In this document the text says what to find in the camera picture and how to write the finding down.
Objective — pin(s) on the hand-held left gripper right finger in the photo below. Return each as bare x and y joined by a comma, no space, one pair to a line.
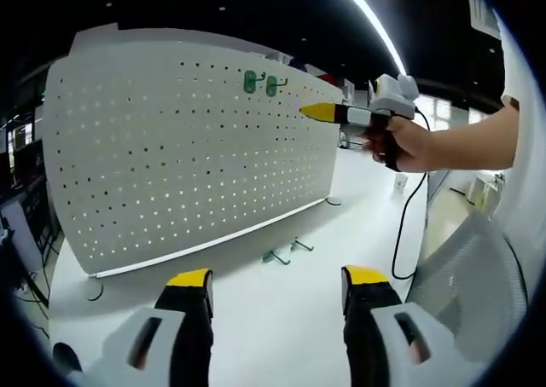
367,314

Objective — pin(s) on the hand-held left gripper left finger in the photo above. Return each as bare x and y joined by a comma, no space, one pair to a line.
187,314

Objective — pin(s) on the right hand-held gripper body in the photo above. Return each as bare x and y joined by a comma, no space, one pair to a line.
392,101

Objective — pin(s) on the green hook assembly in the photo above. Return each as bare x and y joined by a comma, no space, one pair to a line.
270,86
296,245
248,82
268,257

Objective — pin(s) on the white perforated mounting plate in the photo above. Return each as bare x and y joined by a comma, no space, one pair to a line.
170,169

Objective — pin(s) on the person's right hand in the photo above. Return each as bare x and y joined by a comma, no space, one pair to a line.
411,144

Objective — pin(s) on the small white box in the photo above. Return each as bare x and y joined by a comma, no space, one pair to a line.
401,184

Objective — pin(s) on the long ceiling light strip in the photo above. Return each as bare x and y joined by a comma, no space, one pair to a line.
377,18

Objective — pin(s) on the grey mesh office chair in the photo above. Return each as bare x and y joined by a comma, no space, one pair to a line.
469,276

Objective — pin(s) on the ceiling air vent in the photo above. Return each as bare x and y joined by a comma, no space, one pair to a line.
484,12

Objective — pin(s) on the black round object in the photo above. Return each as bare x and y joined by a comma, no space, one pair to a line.
66,357

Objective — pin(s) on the person's white shirt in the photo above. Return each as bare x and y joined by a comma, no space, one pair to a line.
524,191

